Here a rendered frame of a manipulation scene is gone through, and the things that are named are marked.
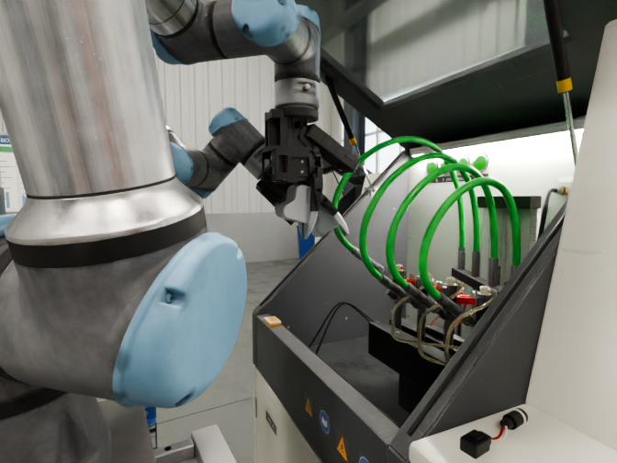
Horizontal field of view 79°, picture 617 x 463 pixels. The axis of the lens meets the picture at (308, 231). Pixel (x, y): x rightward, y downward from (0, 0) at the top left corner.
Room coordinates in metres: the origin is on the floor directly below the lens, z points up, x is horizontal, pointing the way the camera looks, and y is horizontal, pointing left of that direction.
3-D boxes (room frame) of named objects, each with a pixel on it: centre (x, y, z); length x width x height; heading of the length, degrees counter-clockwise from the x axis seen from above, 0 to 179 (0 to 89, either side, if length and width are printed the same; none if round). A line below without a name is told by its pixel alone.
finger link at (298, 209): (0.62, 0.02, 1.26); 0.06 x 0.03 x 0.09; 115
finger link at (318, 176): (0.62, -0.01, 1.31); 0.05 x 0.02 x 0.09; 25
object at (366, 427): (0.77, 0.00, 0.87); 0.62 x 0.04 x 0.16; 25
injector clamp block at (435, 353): (0.76, -0.26, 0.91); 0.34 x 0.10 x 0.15; 25
